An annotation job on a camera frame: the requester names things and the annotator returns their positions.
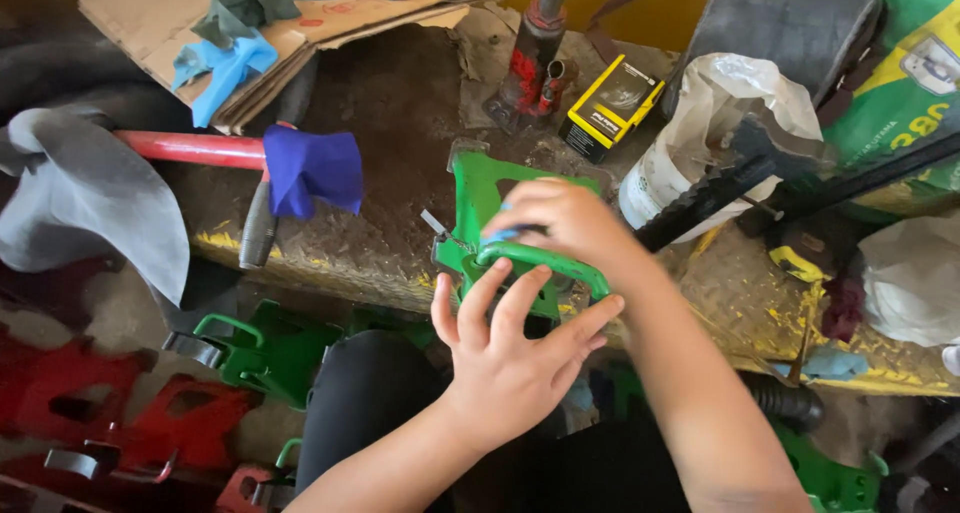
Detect red hydraulic bottle jack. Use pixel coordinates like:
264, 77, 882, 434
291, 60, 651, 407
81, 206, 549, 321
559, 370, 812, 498
482, 0, 580, 133

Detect crumpled blue rag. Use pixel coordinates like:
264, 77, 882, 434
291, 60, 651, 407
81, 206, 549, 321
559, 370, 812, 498
772, 345, 871, 382

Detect dark green cloth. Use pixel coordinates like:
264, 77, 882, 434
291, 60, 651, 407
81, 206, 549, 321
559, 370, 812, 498
191, 0, 303, 50

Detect black metal rod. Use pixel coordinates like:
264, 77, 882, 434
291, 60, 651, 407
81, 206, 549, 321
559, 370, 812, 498
738, 130, 960, 236

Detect green printed sack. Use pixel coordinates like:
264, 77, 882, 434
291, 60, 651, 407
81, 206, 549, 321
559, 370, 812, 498
821, 0, 960, 217

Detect green metal jack stand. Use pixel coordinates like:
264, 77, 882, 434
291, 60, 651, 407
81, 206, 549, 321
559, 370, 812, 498
343, 306, 438, 351
430, 138, 613, 325
772, 419, 891, 513
162, 299, 345, 412

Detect small light blue rag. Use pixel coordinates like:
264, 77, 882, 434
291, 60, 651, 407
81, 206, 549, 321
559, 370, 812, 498
478, 201, 522, 247

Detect person's black trousers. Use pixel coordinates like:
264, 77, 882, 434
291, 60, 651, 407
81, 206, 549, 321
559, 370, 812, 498
294, 329, 695, 513

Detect translucent white plastic bag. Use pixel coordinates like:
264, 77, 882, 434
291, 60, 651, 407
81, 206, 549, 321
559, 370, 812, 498
857, 214, 960, 349

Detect person's left hand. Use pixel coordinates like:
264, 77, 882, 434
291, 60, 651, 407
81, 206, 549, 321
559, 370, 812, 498
429, 258, 626, 454

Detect red metal jack stand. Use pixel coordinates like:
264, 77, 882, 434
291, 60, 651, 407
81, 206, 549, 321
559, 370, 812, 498
43, 374, 264, 485
0, 336, 159, 440
213, 438, 303, 513

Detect black padded bag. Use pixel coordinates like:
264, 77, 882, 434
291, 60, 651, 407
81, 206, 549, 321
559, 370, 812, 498
660, 0, 888, 127

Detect black ribbed handle grip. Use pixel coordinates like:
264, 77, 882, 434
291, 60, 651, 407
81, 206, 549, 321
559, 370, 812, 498
237, 179, 280, 271

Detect person's right hand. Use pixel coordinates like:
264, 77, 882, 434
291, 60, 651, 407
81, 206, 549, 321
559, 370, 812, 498
480, 177, 661, 292

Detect yellow and black carton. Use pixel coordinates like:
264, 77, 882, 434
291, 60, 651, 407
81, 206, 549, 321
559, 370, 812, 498
558, 54, 667, 165

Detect deep blue cloth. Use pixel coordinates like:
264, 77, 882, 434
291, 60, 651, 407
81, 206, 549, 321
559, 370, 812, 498
262, 124, 366, 221

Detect red metal pipe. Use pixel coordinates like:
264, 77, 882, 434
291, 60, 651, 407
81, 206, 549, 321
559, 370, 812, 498
112, 129, 268, 172

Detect black rubber inner tube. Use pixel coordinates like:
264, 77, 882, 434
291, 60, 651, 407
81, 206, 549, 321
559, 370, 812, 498
0, 21, 196, 135

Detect stack of flattened cardboard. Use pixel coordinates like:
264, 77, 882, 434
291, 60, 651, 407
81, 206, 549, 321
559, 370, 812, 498
77, 0, 505, 136

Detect black toothed ratchet bar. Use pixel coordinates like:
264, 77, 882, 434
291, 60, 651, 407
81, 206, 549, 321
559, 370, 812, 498
633, 154, 780, 254

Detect black rubber bellows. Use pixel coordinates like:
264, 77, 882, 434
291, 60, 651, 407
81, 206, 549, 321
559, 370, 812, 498
738, 370, 826, 433

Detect dark red rag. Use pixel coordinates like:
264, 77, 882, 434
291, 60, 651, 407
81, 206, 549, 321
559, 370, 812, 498
819, 276, 867, 343

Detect light blue cloth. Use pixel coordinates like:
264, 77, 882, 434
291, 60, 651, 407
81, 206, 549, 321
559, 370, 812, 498
171, 33, 280, 130

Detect grey cloth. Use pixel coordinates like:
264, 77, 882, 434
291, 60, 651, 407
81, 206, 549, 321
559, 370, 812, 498
0, 106, 192, 308

